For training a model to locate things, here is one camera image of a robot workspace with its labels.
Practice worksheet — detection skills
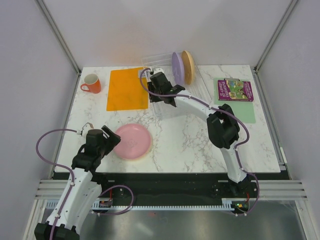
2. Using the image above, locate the pink plate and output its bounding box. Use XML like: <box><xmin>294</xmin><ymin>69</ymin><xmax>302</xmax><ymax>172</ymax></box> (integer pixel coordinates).
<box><xmin>114</xmin><ymin>123</ymin><xmax>153</xmax><ymax>160</ymax></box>

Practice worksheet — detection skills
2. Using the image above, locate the light yellow plate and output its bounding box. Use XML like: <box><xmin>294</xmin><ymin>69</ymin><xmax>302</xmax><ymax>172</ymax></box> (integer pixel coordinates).
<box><xmin>133</xmin><ymin>147</ymin><xmax>152</xmax><ymax>161</ymax></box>

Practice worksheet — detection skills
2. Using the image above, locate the purple plate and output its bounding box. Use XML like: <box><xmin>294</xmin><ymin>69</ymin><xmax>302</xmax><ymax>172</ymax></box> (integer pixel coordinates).
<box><xmin>171</xmin><ymin>52</ymin><xmax>185</xmax><ymax>86</ymax></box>

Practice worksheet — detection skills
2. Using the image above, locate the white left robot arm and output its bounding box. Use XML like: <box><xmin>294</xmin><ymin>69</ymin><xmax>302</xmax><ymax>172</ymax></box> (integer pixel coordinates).
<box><xmin>34</xmin><ymin>125</ymin><xmax>121</xmax><ymax>240</ymax></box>

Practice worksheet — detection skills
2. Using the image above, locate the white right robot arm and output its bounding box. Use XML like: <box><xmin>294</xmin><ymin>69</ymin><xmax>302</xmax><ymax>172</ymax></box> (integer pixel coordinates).
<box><xmin>147</xmin><ymin>70</ymin><xmax>250</xmax><ymax>197</ymax></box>

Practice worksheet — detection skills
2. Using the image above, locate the orange cutting mat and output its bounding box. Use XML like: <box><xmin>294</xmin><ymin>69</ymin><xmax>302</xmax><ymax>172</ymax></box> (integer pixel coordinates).
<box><xmin>106</xmin><ymin>67</ymin><xmax>149</xmax><ymax>112</ymax></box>

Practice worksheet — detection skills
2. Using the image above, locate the orange ceramic mug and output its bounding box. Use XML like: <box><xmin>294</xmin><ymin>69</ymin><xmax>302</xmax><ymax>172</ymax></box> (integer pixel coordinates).
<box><xmin>80</xmin><ymin>73</ymin><xmax>102</xmax><ymax>94</ymax></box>

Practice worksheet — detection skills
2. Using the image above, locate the purple children's book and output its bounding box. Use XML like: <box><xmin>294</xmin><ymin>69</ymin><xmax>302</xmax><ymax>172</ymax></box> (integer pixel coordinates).
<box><xmin>216</xmin><ymin>78</ymin><xmax>254</xmax><ymax>102</ymax></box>

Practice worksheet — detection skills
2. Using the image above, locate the green cutting mat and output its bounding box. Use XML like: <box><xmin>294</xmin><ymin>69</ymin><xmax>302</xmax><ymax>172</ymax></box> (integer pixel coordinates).
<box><xmin>214</xmin><ymin>78</ymin><xmax>256</xmax><ymax>124</ymax></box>

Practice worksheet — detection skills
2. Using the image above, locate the clear wire dish rack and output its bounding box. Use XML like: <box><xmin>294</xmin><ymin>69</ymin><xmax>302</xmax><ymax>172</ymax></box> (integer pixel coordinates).
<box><xmin>142</xmin><ymin>52</ymin><xmax>213</xmax><ymax>120</ymax></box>

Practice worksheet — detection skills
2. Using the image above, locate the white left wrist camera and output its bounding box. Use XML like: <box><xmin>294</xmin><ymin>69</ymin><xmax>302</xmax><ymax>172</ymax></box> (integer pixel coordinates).
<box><xmin>76</xmin><ymin>122</ymin><xmax>94</xmax><ymax>138</ymax></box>

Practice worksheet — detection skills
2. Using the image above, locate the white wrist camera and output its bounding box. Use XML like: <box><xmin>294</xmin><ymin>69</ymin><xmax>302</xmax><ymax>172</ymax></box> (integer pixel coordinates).
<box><xmin>149</xmin><ymin>67</ymin><xmax>165</xmax><ymax>75</ymax></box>
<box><xmin>76</xmin><ymin>122</ymin><xmax>94</xmax><ymax>138</ymax></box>

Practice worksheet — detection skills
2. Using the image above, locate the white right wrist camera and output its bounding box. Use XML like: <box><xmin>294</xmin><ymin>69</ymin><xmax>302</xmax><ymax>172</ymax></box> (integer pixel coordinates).
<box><xmin>149</xmin><ymin>67</ymin><xmax>165</xmax><ymax>75</ymax></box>

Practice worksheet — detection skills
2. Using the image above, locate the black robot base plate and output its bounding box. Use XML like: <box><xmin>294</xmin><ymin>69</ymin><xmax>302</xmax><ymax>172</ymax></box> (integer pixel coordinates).
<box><xmin>92</xmin><ymin>173</ymin><xmax>258</xmax><ymax>206</ymax></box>

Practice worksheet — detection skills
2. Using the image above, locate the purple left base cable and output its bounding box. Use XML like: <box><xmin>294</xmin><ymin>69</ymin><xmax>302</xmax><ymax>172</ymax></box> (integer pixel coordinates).
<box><xmin>92</xmin><ymin>184</ymin><xmax>136</xmax><ymax>216</ymax></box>

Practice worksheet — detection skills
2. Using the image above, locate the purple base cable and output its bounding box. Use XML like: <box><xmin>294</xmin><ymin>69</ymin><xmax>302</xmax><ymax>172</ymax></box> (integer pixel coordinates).
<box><xmin>92</xmin><ymin>184</ymin><xmax>136</xmax><ymax>216</ymax></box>
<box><xmin>224</xmin><ymin>174</ymin><xmax>262</xmax><ymax>217</ymax></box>

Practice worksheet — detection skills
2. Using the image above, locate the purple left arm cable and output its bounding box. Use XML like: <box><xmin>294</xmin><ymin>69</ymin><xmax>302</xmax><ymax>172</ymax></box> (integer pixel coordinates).
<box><xmin>36</xmin><ymin>128</ymin><xmax>78</xmax><ymax>240</ymax></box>

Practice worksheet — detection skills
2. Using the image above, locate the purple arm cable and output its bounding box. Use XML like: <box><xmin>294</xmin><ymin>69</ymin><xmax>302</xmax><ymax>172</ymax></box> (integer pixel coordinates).
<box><xmin>139</xmin><ymin>67</ymin><xmax>261</xmax><ymax>201</ymax></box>
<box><xmin>36</xmin><ymin>128</ymin><xmax>78</xmax><ymax>240</ymax></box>

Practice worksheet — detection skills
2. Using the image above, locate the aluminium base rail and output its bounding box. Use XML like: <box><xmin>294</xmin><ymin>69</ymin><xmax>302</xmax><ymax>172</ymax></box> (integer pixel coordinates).
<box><xmin>35</xmin><ymin>179</ymin><xmax>308</xmax><ymax>200</ymax></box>

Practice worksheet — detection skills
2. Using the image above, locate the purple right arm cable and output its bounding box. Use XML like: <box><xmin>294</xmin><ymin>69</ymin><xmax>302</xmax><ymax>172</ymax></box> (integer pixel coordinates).
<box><xmin>139</xmin><ymin>67</ymin><xmax>261</xmax><ymax>201</ymax></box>

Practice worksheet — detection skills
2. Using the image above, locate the right aluminium frame post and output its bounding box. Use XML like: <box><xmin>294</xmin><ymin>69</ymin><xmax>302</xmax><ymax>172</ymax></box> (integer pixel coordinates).
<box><xmin>253</xmin><ymin>0</ymin><xmax>301</xmax><ymax>72</ymax></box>

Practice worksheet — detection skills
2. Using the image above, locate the aluminium frame post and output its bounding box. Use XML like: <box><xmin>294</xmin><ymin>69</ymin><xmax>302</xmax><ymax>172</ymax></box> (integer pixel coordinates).
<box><xmin>34</xmin><ymin>0</ymin><xmax>83</xmax><ymax>75</ymax></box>
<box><xmin>253</xmin><ymin>0</ymin><xmax>301</xmax><ymax>72</ymax></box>

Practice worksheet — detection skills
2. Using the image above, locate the left aluminium frame post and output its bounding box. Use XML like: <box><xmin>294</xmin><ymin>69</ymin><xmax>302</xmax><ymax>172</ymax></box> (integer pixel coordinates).
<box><xmin>34</xmin><ymin>0</ymin><xmax>83</xmax><ymax>75</ymax></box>

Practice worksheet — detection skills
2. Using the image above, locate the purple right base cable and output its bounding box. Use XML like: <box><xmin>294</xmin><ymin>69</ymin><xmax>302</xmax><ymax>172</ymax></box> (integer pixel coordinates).
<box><xmin>224</xmin><ymin>174</ymin><xmax>262</xmax><ymax>217</ymax></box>

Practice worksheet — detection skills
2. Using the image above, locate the white cable duct strip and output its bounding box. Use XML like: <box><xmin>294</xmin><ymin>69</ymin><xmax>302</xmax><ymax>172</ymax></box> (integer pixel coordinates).
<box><xmin>47</xmin><ymin>197</ymin><xmax>251</xmax><ymax>212</ymax></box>

